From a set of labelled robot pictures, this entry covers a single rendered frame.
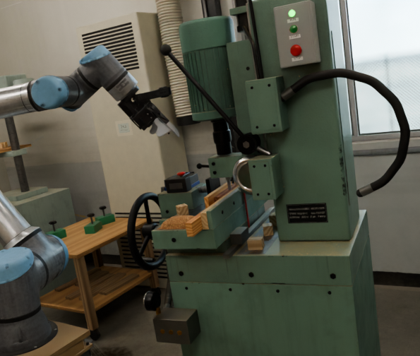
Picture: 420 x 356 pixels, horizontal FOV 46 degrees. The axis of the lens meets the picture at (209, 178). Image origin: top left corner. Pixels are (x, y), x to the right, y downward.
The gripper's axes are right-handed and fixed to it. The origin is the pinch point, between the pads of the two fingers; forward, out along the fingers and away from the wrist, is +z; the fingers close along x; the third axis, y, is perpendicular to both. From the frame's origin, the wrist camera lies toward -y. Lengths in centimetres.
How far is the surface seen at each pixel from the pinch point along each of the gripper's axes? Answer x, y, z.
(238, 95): 14.0, -20.5, 2.0
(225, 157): 5.9, -5.8, 15.9
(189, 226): 28.2, 18.5, 15.5
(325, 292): 41, 5, 54
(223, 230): 21.1, 12.1, 26.8
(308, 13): 38, -42, -6
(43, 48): -256, -2, -69
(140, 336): -102, 80, 88
